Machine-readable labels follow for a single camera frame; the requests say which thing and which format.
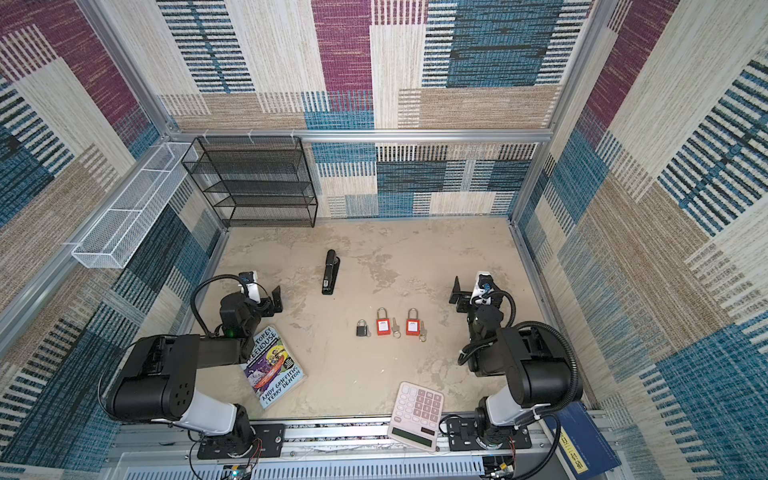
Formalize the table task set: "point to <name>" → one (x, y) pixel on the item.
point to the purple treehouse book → (271, 369)
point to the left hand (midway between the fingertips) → (263, 284)
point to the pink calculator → (417, 415)
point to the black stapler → (332, 268)
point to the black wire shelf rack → (254, 181)
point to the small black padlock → (361, 328)
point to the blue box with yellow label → (587, 449)
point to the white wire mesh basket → (112, 240)
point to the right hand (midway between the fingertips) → (473, 280)
